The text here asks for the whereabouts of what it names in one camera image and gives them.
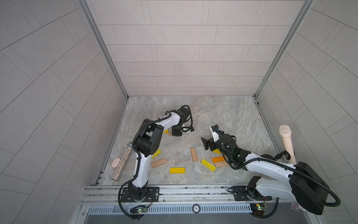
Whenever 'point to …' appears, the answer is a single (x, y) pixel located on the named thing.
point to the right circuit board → (258, 209)
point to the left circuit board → (139, 209)
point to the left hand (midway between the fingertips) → (176, 130)
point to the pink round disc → (115, 162)
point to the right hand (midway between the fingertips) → (206, 136)
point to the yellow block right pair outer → (216, 150)
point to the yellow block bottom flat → (177, 170)
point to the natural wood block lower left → (159, 162)
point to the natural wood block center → (195, 157)
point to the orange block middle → (217, 159)
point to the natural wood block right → (221, 164)
